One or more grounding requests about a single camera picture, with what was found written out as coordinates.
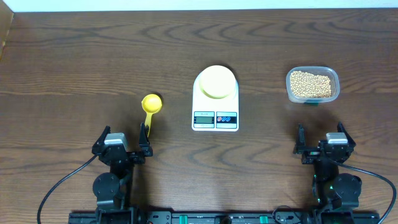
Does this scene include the soybeans in container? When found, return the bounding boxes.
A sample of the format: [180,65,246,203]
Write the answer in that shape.
[289,71,331,98]

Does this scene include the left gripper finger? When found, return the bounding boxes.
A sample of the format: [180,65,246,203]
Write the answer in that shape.
[92,126,111,152]
[139,123,150,152]

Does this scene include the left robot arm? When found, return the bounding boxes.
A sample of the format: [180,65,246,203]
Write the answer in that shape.
[91,123,153,213]

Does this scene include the clear plastic container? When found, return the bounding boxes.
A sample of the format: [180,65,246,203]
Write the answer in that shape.
[286,66,340,104]

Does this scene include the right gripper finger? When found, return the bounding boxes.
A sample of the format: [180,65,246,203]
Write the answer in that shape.
[294,124,305,152]
[337,121,356,147]

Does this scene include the yellow plastic measuring scoop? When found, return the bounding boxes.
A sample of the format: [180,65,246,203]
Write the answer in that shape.
[141,93,163,136]

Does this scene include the green tape strip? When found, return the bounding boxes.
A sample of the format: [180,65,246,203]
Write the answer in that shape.
[304,102,319,106]

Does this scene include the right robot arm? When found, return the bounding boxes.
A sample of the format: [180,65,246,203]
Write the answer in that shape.
[294,122,362,212]

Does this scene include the white digital kitchen scale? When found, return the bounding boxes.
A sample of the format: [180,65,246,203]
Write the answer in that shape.
[192,74,239,132]

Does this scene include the pale yellow bowl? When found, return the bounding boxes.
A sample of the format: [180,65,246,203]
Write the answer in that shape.
[198,65,236,99]

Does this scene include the left black cable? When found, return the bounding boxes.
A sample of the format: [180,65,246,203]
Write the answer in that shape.
[37,154,99,224]

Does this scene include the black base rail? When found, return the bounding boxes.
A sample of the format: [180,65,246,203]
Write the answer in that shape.
[68,211,379,224]

